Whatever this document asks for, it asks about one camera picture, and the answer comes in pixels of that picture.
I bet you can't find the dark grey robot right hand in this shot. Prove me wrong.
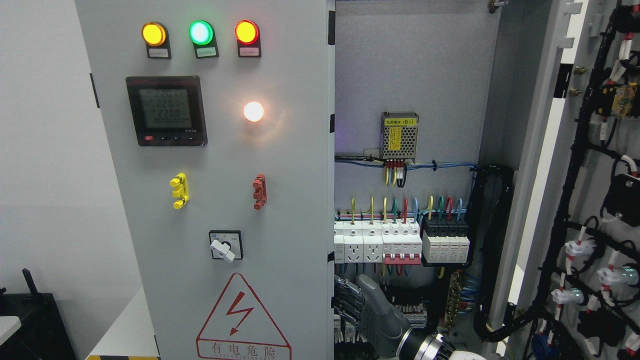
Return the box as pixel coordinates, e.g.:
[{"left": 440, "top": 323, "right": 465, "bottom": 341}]
[{"left": 334, "top": 274, "right": 410, "bottom": 359}]

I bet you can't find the grey cabinet door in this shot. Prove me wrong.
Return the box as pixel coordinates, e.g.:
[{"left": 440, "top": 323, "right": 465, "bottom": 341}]
[
  {"left": 75, "top": 0, "right": 334, "bottom": 360},
  {"left": 509, "top": 0, "right": 639, "bottom": 360}
]

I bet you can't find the lower white relay row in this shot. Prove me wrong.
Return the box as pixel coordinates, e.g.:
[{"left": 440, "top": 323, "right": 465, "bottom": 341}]
[{"left": 333, "top": 301, "right": 429, "bottom": 345}]

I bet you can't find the white socket module row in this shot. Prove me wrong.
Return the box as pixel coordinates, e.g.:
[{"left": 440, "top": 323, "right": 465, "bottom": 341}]
[{"left": 333, "top": 220, "right": 384, "bottom": 264}]

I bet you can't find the brass right terminal bar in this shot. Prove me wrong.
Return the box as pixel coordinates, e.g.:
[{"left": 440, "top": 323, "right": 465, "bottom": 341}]
[{"left": 444, "top": 269, "right": 463, "bottom": 330}]

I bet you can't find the black white surge protector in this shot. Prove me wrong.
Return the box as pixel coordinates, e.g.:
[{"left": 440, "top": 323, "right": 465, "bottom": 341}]
[{"left": 421, "top": 218, "right": 471, "bottom": 267}]

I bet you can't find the red electric hazard sign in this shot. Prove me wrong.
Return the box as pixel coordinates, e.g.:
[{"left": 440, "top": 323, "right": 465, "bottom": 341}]
[{"left": 196, "top": 272, "right": 292, "bottom": 360}]

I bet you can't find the metal mesh power supply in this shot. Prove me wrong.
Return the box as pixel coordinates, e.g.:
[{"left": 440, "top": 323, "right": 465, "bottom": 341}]
[{"left": 379, "top": 111, "right": 419, "bottom": 161}]

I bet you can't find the white glowing indicator lamp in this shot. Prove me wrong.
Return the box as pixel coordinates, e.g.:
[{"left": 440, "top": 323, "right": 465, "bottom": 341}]
[{"left": 243, "top": 101, "right": 265, "bottom": 123}]

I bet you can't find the black digital power meter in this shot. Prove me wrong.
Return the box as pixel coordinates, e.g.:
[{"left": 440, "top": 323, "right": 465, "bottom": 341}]
[{"left": 125, "top": 75, "right": 208, "bottom": 147}]

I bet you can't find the red indicator lamp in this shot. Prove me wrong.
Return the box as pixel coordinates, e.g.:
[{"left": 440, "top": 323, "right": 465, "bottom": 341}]
[{"left": 234, "top": 19, "right": 262, "bottom": 59}]

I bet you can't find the green indicator lamp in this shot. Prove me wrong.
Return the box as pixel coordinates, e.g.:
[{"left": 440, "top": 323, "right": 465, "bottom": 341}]
[{"left": 189, "top": 20, "right": 219, "bottom": 59}]

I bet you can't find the black box at left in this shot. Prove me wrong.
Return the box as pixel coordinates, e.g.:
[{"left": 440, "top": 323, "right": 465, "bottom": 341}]
[{"left": 0, "top": 268, "right": 76, "bottom": 360}]

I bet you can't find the yellow indicator lamp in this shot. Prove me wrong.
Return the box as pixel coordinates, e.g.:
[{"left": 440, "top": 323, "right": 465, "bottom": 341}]
[{"left": 141, "top": 22, "right": 172, "bottom": 59}]

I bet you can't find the red handled circuit breaker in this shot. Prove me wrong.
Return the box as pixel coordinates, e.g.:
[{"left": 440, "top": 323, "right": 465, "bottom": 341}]
[{"left": 382, "top": 221, "right": 423, "bottom": 265}]

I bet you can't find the white rotary selector switch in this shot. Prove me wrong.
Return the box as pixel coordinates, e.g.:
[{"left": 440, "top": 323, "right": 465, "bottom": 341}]
[{"left": 208, "top": 230, "right": 244, "bottom": 264}]

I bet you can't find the red terminal post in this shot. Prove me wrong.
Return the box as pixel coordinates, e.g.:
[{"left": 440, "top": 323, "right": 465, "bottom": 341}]
[{"left": 252, "top": 173, "right": 268, "bottom": 211}]

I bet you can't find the black right wire harness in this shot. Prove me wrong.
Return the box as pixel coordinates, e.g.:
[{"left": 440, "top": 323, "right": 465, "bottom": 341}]
[{"left": 464, "top": 165, "right": 516, "bottom": 343}]

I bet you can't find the yellow terminal post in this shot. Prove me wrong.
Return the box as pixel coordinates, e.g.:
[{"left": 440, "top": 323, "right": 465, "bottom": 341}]
[{"left": 170, "top": 172, "right": 190, "bottom": 210}]

